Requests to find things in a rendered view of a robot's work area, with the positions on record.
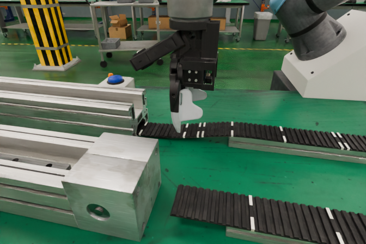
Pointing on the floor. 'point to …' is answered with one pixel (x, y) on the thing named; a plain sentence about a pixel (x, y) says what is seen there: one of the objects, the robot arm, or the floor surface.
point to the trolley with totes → (114, 44)
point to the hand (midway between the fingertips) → (178, 117)
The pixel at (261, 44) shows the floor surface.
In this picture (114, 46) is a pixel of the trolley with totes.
